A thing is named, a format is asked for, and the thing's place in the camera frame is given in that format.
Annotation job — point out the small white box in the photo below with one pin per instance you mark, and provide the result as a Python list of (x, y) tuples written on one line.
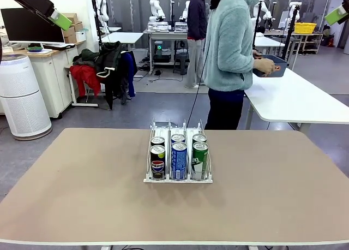
[(81, 36)]

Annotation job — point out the wooden shelf table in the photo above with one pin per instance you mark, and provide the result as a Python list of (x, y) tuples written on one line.
[(313, 36)]

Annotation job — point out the person's right forearm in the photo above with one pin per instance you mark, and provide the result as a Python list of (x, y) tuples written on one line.
[(237, 61)]

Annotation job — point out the black jacket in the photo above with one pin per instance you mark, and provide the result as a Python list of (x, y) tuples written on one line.
[(114, 70)]

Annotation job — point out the person's left hand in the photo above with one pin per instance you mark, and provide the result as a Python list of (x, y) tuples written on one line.
[(257, 54)]

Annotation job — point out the dark keyboard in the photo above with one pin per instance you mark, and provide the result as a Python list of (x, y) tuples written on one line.
[(58, 46)]

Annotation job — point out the computer tower with green light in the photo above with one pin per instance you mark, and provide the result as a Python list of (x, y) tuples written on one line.
[(162, 52)]

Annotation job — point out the black camera stand pole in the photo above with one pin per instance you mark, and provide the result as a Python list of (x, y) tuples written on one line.
[(289, 37), (258, 23)]

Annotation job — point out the black Pepsi can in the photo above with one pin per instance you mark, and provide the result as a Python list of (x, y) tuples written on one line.
[(157, 165), (157, 140)]

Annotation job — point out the red fire extinguisher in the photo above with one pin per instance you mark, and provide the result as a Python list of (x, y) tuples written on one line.
[(330, 41)]

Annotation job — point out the dark green jacket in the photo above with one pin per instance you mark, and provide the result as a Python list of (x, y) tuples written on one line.
[(87, 56)]

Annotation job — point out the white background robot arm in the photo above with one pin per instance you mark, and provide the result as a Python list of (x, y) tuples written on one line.
[(297, 14), (103, 12), (155, 9), (186, 12), (266, 14)]

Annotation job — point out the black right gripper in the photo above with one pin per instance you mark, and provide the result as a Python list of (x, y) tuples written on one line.
[(347, 4)]

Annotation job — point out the black computer monitor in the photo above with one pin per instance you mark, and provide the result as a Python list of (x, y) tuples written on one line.
[(27, 29)]

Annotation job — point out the brown cardboard box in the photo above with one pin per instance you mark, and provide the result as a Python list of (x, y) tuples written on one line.
[(71, 39), (74, 16), (78, 26), (69, 34)]

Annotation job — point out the white air purifier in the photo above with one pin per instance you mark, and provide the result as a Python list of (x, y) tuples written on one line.
[(21, 97)]

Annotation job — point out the large white table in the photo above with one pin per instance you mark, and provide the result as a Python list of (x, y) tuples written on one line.
[(300, 97)]

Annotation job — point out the green dish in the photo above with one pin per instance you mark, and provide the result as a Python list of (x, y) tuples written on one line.
[(35, 48)]

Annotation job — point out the green soda can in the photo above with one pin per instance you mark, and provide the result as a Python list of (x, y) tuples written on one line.
[(199, 138), (200, 162)]

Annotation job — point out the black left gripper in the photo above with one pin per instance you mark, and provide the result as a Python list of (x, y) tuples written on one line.
[(35, 1)]

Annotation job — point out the clear plastic crate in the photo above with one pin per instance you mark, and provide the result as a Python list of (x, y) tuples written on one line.
[(158, 26), (180, 26)]

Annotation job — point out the red jacket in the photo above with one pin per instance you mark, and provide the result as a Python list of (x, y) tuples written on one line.
[(84, 78)]

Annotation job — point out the person's right hand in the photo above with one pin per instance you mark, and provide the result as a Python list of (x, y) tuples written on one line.
[(265, 67)]

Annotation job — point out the blue Pocari Sweat can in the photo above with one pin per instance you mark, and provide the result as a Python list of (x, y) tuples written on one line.
[(179, 162), (178, 138)]

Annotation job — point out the white cabinet with wood top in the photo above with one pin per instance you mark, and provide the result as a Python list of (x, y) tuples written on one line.
[(54, 78)]

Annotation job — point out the blue plastic bin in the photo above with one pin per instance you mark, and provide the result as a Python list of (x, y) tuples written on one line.
[(280, 65)]

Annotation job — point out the blue garment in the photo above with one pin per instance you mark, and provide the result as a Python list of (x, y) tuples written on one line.
[(132, 70)]

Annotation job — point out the small white side table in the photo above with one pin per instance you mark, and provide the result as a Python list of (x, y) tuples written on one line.
[(84, 105)]

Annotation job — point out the white desk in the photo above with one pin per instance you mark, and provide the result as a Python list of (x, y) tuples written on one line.
[(125, 37), (268, 41)]

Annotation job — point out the yellow plastic basket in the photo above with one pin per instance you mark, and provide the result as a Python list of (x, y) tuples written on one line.
[(305, 28)]

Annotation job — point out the black plastic stool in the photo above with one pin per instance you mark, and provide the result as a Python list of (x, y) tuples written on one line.
[(181, 63)]

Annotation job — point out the person in navy hoodie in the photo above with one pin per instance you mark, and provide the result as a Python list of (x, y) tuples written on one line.
[(196, 15)]

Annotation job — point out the white metal workbench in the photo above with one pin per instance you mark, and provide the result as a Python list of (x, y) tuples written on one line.
[(163, 34)]

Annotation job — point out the person in mint fleece jacket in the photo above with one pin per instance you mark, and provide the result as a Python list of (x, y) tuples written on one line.
[(229, 29)]

